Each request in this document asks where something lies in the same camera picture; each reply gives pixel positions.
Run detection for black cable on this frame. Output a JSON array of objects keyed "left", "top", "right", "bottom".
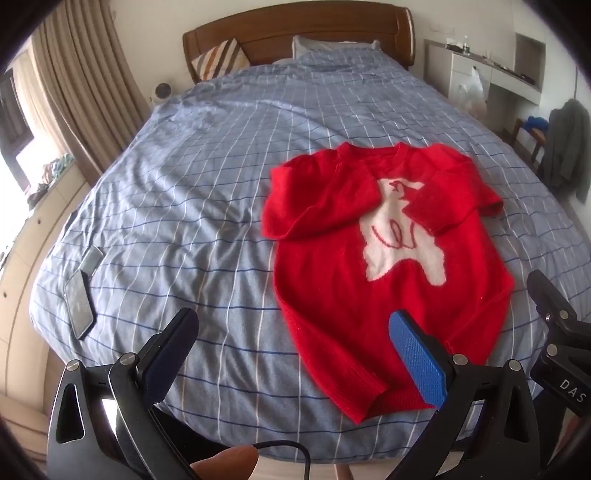
[{"left": 253, "top": 440, "right": 315, "bottom": 480}]

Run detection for window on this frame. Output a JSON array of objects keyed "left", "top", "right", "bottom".
[{"left": 0, "top": 69, "right": 36, "bottom": 172}]

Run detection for wooden bed headboard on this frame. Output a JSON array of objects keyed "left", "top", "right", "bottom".
[{"left": 182, "top": 6, "right": 416, "bottom": 85}]

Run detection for clutter on windowsill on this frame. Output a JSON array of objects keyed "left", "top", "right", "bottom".
[{"left": 27, "top": 154, "right": 75, "bottom": 205}]

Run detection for red sweater with white animal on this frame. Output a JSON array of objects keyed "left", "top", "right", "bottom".
[{"left": 261, "top": 142, "right": 516, "bottom": 426}]

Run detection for white plastic bag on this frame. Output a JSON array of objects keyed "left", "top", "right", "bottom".
[{"left": 457, "top": 66, "right": 488, "bottom": 117}]

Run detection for white built-in desk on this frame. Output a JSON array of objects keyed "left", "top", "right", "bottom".
[{"left": 423, "top": 33, "right": 546, "bottom": 126}]

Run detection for dark phone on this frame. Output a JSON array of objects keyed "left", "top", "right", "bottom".
[{"left": 64, "top": 271, "right": 97, "bottom": 341}]

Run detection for white window cabinet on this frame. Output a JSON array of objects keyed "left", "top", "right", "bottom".
[{"left": 0, "top": 162, "right": 89, "bottom": 398}]

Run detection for white pillow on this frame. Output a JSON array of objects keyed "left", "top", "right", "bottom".
[{"left": 291, "top": 34, "right": 382, "bottom": 61}]

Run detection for silver phone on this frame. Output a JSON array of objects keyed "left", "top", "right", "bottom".
[{"left": 79, "top": 244, "right": 105, "bottom": 278}]

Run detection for striped cushion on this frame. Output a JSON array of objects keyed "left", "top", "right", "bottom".
[{"left": 191, "top": 39, "right": 250, "bottom": 84}]

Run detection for grey hanging jacket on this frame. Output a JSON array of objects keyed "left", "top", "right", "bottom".
[{"left": 537, "top": 99, "right": 591, "bottom": 204}]

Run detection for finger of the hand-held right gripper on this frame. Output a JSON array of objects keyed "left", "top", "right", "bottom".
[{"left": 526, "top": 270, "right": 591, "bottom": 352}]

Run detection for person's left hand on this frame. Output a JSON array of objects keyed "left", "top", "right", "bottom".
[{"left": 191, "top": 445, "right": 259, "bottom": 480}]

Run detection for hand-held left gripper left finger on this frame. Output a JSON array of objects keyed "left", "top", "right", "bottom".
[{"left": 47, "top": 308, "right": 199, "bottom": 480}]

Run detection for blue plaid bed blanket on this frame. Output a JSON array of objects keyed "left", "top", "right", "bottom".
[{"left": 28, "top": 47, "right": 588, "bottom": 463}]

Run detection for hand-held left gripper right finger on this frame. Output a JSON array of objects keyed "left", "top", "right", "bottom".
[{"left": 387, "top": 309, "right": 542, "bottom": 480}]

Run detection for beige curtain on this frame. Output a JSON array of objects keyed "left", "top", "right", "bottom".
[{"left": 27, "top": 0, "right": 153, "bottom": 174}]

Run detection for wooden chair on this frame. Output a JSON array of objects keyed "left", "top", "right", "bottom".
[{"left": 510, "top": 117, "right": 549, "bottom": 172}]

